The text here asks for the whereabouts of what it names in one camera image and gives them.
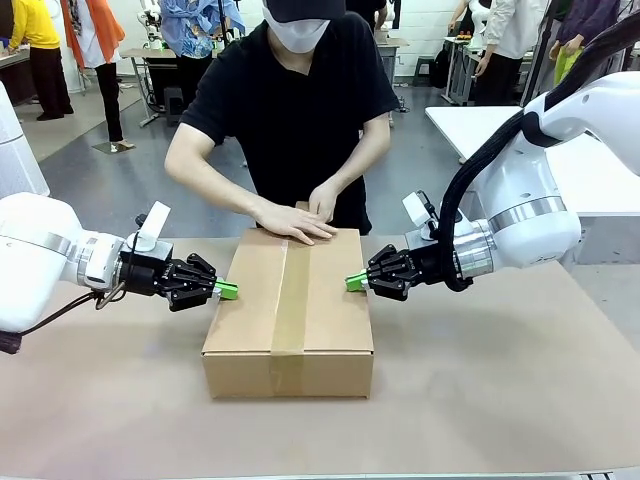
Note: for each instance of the person's left hand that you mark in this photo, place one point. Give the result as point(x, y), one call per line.
point(327, 200)

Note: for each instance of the brown tape strip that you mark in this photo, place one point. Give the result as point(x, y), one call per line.
point(292, 310)

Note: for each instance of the person in purple top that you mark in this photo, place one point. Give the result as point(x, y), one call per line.
point(590, 20)

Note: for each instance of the person's left forearm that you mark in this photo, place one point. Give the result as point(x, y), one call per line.
point(355, 165)

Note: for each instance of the person in yellow shirt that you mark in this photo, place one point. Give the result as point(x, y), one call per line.
point(35, 25)

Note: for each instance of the person in white shirt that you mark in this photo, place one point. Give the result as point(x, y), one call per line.
point(510, 25)

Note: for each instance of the grey background desk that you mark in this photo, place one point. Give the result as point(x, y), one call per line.
point(147, 54)

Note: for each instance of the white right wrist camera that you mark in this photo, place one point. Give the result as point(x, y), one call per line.
point(415, 207)

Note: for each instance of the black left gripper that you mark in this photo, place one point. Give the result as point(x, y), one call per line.
point(145, 275)

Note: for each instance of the person's right forearm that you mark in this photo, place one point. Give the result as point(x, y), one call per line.
point(215, 187)

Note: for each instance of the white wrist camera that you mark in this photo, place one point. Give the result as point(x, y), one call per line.
point(155, 220)
point(415, 207)

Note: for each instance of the black floor box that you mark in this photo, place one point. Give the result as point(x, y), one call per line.
point(173, 105)

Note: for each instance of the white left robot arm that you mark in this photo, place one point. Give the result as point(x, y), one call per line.
point(30, 250)

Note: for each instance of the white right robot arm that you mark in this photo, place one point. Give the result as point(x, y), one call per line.
point(530, 200)

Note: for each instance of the person's right hand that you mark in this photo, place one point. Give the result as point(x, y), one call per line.
point(290, 222)

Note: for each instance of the grey stool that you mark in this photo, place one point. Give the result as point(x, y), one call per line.
point(424, 67)

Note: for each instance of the white table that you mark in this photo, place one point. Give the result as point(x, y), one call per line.
point(480, 127)

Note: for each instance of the black cap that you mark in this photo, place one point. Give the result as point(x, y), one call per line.
point(305, 7)

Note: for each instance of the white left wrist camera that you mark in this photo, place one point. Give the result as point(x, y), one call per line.
point(155, 220)

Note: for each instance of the person in orange white top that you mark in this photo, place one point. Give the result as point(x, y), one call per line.
point(95, 30)

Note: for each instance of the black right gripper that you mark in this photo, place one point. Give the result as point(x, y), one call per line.
point(427, 265)

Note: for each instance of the white face mask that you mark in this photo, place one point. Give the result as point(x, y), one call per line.
point(300, 35)

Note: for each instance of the person in blue shirt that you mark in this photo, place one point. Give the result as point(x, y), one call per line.
point(190, 25)

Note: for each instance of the brown cardboard box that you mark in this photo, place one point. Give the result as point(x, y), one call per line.
point(330, 310)

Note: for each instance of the person in black shirt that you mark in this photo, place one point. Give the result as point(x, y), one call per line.
point(300, 110)

